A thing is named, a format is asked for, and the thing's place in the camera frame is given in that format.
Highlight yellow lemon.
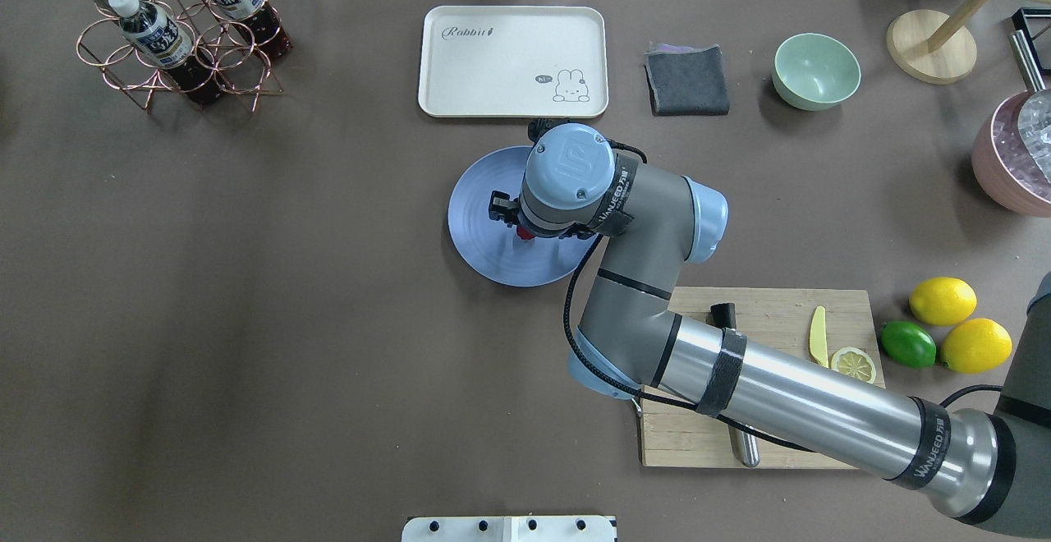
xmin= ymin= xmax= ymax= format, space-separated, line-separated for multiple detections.
xmin=908 ymin=277 xmax=977 ymax=326
xmin=941 ymin=318 xmax=1014 ymax=374

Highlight blue plate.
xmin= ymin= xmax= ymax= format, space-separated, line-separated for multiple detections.
xmin=447 ymin=145 xmax=596 ymax=287

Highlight dark grey cloth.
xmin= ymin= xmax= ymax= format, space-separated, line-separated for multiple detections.
xmin=645 ymin=44 xmax=731 ymax=116

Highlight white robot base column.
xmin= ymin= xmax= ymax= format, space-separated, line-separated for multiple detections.
xmin=401 ymin=515 xmax=618 ymax=541

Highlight pink bowl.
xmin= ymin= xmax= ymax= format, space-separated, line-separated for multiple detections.
xmin=971 ymin=91 xmax=1050 ymax=218

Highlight green bowl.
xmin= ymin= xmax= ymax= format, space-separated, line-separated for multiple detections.
xmin=772 ymin=33 xmax=862 ymax=112

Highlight beige rabbit tray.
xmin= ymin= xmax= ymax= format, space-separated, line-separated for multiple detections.
xmin=417 ymin=6 xmax=609 ymax=119

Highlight copper wire bottle rack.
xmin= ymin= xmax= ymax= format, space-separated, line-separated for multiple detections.
xmin=76 ymin=0 xmax=293 ymax=109

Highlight tea bottle three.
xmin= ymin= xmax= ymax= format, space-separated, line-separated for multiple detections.
xmin=211 ymin=0 xmax=292 ymax=62

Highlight clear plastic ice cubes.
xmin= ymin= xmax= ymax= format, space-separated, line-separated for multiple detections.
xmin=994 ymin=90 xmax=1050 ymax=199

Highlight metal ice scoop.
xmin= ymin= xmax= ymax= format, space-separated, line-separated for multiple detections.
xmin=1010 ymin=30 xmax=1050 ymax=178

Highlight green lime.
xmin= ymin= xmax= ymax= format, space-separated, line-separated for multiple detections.
xmin=879 ymin=320 xmax=937 ymax=369

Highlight knife with black handle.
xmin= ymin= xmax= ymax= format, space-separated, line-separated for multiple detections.
xmin=709 ymin=303 xmax=761 ymax=468

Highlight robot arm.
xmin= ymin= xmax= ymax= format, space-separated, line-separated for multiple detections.
xmin=489 ymin=119 xmax=1050 ymax=539

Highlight lemon slice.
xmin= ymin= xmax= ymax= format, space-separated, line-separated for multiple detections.
xmin=829 ymin=347 xmax=878 ymax=384

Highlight wooden stand base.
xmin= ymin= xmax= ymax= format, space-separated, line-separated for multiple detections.
xmin=885 ymin=0 xmax=1050 ymax=85

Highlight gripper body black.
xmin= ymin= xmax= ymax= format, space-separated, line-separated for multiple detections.
xmin=488 ymin=191 xmax=596 ymax=239

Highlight wooden cutting board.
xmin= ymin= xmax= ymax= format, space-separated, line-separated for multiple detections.
xmin=639 ymin=287 xmax=885 ymax=471

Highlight tea bottle two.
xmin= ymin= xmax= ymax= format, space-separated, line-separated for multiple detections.
xmin=108 ymin=0 xmax=224 ymax=107

